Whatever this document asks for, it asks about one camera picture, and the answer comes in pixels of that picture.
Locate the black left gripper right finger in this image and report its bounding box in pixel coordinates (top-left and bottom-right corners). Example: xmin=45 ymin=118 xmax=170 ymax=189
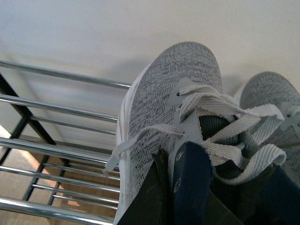
xmin=204 ymin=190 xmax=243 ymax=225

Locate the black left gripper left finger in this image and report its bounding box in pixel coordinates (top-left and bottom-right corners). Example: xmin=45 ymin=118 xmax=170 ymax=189
xmin=118 ymin=149 xmax=169 ymax=225

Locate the grey knit sneaker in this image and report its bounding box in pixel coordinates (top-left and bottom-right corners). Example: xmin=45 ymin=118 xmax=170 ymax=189
xmin=234 ymin=71 xmax=300 ymax=186
xmin=105 ymin=42 xmax=286 ymax=225

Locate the black metal shoe rack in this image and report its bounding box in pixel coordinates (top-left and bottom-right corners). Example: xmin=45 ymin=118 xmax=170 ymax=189
xmin=0 ymin=60 xmax=130 ymax=225

